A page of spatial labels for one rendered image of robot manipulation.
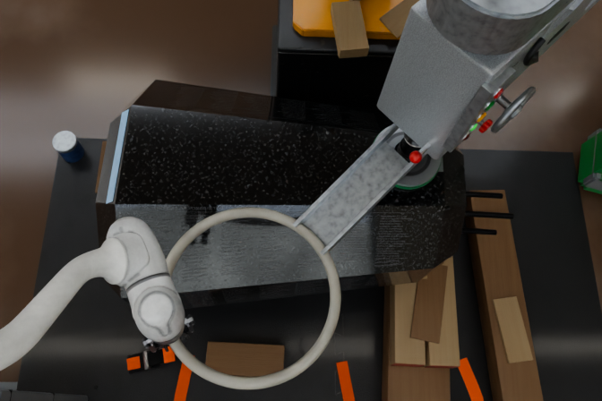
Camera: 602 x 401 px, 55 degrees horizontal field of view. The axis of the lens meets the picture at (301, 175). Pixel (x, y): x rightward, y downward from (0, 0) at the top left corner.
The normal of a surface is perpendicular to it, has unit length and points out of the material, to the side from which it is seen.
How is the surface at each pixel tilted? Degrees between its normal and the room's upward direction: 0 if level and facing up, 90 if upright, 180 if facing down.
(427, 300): 0
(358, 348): 0
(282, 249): 45
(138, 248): 37
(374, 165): 16
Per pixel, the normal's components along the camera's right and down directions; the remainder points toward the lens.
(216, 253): 0.04, 0.39
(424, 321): 0.05, -0.37
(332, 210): -0.15, -0.18
